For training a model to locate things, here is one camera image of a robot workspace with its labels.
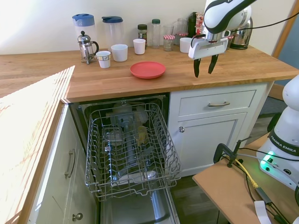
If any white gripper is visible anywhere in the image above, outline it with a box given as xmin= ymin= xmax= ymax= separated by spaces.
xmin=188 ymin=36 xmax=229 ymax=78

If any red plastic plate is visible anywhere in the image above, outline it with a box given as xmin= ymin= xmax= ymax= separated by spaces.
xmin=130 ymin=61 xmax=166 ymax=80

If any stainless dishwasher door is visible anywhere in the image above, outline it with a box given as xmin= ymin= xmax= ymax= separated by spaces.
xmin=99 ymin=186 xmax=180 ymax=224

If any small jar red checkered lid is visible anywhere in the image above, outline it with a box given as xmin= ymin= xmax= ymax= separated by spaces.
xmin=163 ymin=34 xmax=176 ymax=52

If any dark green bottle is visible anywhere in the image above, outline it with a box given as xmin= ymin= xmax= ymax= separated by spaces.
xmin=188 ymin=12 xmax=198 ymax=38

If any tall clear glass jar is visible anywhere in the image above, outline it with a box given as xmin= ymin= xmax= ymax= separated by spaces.
xmin=174 ymin=18 xmax=189 ymax=35

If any stainless steel electric kettle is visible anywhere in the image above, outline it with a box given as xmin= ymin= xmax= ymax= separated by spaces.
xmin=230 ymin=10 xmax=254 ymax=50

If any clear glass tumbler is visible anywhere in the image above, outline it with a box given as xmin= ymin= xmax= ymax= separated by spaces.
xmin=163 ymin=24 xmax=175 ymax=37

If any clear bottle green lid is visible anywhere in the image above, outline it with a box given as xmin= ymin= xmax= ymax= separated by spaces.
xmin=151 ymin=19 xmax=162 ymax=49

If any tall white cup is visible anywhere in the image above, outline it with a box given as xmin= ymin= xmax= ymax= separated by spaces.
xmin=133 ymin=38 xmax=146 ymax=55

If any spice jar dark lid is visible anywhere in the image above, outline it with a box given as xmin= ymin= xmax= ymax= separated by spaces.
xmin=137 ymin=24 xmax=148 ymax=45

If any white cabinet door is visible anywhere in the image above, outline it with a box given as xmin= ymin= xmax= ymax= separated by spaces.
xmin=177 ymin=112 xmax=249 ymax=173

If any wide white cup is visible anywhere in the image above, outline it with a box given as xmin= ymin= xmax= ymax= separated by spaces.
xmin=110 ymin=43 xmax=128 ymax=63

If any black metal clamp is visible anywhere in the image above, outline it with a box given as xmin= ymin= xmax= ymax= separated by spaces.
xmin=213 ymin=139 xmax=249 ymax=168

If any yellowish glass cup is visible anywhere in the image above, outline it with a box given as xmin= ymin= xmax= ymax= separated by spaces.
xmin=137 ymin=126 xmax=148 ymax=146

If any clear pitcher dark blue lid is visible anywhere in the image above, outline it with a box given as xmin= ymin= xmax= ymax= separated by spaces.
xmin=101 ymin=15 xmax=124 ymax=51

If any patterned paper cup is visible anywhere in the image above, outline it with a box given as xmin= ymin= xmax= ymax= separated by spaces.
xmin=95 ymin=50 xmax=111 ymax=69

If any clear plastic container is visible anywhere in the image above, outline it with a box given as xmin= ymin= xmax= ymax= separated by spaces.
xmin=102 ymin=127 xmax=123 ymax=143

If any glass french press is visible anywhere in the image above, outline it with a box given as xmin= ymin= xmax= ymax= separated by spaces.
xmin=77 ymin=30 xmax=100 ymax=65

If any wooden mounting board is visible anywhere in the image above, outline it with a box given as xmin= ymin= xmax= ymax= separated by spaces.
xmin=192 ymin=134 xmax=299 ymax=224

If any clear pitcher light blue lid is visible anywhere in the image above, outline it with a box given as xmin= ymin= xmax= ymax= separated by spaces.
xmin=71 ymin=13 xmax=96 ymax=51

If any white paper label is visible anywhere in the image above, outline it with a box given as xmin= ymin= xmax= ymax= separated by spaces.
xmin=254 ymin=200 xmax=271 ymax=224

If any metal drawer handle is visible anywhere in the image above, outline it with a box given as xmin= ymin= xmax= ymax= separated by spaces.
xmin=208 ymin=101 xmax=231 ymax=107

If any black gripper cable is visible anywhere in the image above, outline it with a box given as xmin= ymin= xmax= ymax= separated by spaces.
xmin=230 ymin=10 xmax=299 ymax=30

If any wooden door frame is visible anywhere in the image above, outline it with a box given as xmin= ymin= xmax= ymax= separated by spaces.
xmin=272 ymin=0 xmax=299 ymax=59

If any wire dishwasher rack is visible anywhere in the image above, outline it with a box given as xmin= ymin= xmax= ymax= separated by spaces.
xmin=84 ymin=100 xmax=183 ymax=203

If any gray cable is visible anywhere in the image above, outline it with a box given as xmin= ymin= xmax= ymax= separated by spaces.
xmin=235 ymin=153 xmax=264 ymax=162

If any yellow cable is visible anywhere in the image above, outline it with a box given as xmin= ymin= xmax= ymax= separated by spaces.
xmin=235 ymin=158 xmax=259 ymax=189

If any black cable adapter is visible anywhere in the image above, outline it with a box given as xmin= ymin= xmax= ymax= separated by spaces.
xmin=254 ymin=186 xmax=273 ymax=205

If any long metal cabinet handle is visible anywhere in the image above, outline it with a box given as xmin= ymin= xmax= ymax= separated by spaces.
xmin=64 ymin=149 xmax=76 ymax=179

